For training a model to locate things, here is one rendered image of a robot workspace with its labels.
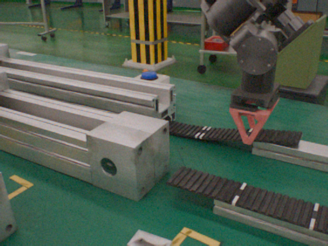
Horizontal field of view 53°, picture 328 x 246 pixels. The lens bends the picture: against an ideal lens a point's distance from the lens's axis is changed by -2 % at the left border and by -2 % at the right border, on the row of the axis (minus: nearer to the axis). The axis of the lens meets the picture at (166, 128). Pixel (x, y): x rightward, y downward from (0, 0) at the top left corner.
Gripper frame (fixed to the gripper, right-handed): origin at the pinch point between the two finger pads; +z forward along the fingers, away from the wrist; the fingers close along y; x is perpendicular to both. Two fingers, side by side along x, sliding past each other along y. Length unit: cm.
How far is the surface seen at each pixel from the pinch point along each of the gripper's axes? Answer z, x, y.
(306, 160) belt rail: 2.0, 10.6, 1.7
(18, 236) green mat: 3.6, -20.6, 37.5
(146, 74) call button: -4.3, -30.8, -12.1
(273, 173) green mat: 3.2, 5.9, 6.4
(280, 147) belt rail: 0.4, 5.9, 1.9
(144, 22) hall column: 25, -198, -272
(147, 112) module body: -2.2, -20.2, 4.6
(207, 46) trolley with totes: 48, -123, -281
